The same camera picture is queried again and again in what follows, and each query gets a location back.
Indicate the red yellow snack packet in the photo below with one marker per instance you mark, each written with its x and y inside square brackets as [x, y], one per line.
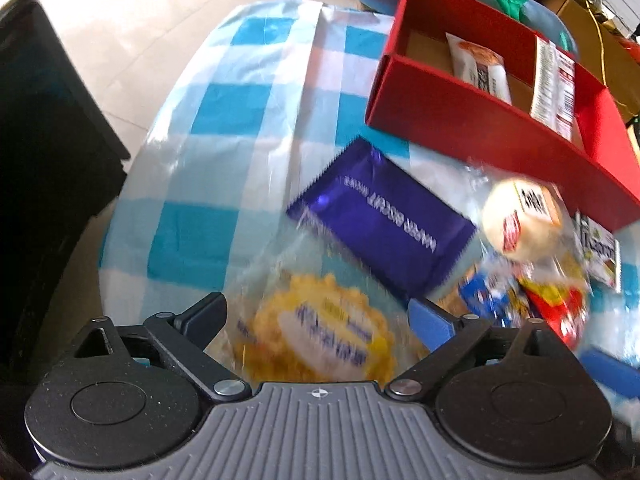
[555, 305]

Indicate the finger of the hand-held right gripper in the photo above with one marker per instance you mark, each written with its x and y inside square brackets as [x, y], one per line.
[607, 375]

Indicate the blue snack packet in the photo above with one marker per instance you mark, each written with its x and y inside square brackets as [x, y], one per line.
[485, 295]

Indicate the white bread picture packet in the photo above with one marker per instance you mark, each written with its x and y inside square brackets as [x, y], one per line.
[475, 67]

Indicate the red cardboard box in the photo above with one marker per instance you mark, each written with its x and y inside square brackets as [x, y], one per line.
[500, 130]

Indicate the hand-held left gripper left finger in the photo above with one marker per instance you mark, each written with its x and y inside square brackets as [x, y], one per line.
[205, 317]

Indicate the long white red packet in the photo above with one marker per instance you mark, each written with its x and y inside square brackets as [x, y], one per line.
[550, 90]

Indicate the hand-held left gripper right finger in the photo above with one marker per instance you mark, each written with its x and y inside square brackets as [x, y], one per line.
[430, 325]

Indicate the purple wafer packet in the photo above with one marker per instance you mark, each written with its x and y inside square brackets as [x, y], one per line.
[390, 220]

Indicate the clear round bun packet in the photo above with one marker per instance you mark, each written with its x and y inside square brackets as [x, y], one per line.
[520, 220]

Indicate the clear yellow cake packet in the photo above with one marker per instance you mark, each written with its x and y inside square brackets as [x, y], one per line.
[320, 330]

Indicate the dark cabinet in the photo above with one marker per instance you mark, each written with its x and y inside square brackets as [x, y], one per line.
[40, 160]

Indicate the wooden cabinet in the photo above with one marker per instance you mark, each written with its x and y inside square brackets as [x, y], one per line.
[615, 60]

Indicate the blue white checked tablecloth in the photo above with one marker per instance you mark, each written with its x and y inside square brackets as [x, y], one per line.
[225, 110]

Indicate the white green cake packet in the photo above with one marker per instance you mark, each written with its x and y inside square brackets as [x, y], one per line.
[597, 250]

